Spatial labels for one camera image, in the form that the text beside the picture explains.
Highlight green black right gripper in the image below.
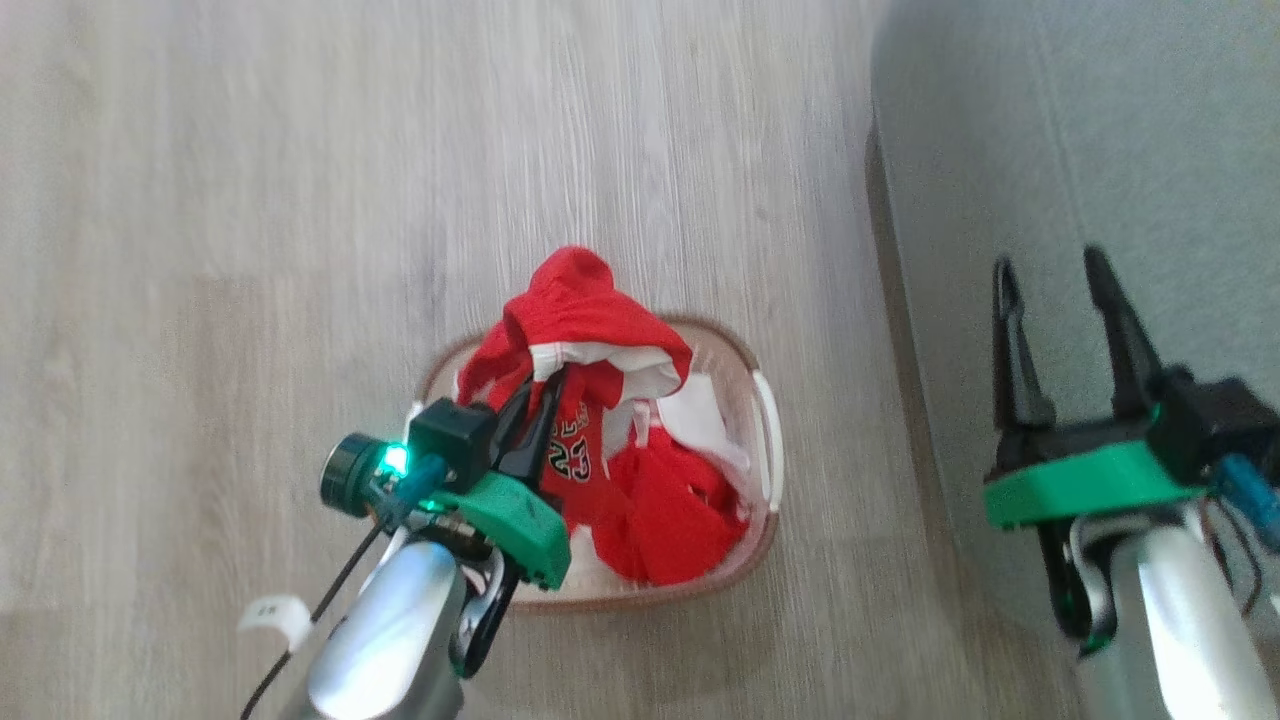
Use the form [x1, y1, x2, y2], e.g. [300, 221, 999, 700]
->
[983, 244, 1209, 533]

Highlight blue camera plug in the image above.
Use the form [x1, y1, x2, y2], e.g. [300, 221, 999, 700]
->
[1218, 453, 1280, 549]
[385, 455, 448, 523]

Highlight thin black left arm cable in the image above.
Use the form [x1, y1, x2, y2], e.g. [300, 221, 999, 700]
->
[240, 522, 391, 720]

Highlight white cable tag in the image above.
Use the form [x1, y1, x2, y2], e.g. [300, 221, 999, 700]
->
[238, 595, 313, 649]

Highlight white basket with brown rim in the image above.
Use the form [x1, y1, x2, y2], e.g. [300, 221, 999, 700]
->
[405, 315, 784, 613]

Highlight red shorts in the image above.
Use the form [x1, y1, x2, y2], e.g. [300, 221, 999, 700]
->
[592, 440, 751, 587]

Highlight blue right camera plug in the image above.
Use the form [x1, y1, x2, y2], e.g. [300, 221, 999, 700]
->
[1218, 453, 1280, 549]

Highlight red white basketball jersey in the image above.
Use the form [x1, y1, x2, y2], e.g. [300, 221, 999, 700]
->
[455, 245, 696, 526]

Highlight blue left camera plug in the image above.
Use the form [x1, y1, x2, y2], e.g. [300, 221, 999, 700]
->
[385, 455, 448, 523]

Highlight grey fabric sofa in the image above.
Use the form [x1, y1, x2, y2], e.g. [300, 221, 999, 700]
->
[868, 0, 1280, 720]

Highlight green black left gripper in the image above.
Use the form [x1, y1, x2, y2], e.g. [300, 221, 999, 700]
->
[428, 364, 573, 591]

